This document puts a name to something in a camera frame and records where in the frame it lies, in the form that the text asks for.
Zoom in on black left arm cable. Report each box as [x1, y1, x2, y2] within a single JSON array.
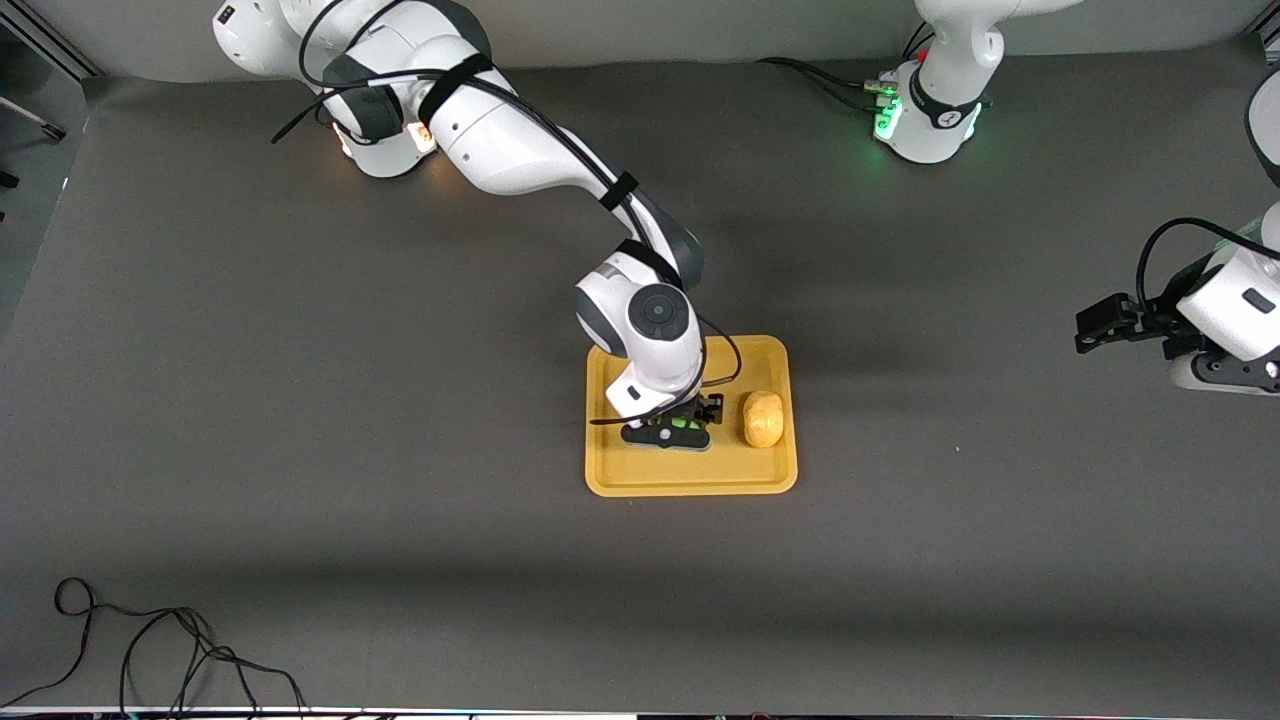
[[1135, 217, 1280, 313]]

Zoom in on yellow plastic tray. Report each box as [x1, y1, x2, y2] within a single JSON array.
[[584, 335, 800, 498]]

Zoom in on dark grey table cloth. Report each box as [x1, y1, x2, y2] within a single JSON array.
[[0, 35, 1280, 717]]

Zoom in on yellow potato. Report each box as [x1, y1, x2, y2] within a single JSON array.
[[740, 389, 785, 450]]

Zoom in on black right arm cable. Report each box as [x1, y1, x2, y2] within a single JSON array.
[[271, 0, 744, 427]]

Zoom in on thin black loose cable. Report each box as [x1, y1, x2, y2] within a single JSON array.
[[0, 577, 307, 717]]

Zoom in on black left arm base cables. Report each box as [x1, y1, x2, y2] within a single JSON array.
[[757, 25, 937, 113]]

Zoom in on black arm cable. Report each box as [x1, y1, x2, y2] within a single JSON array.
[[1135, 217, 1280, 313], [271, 0, 744, 427]]

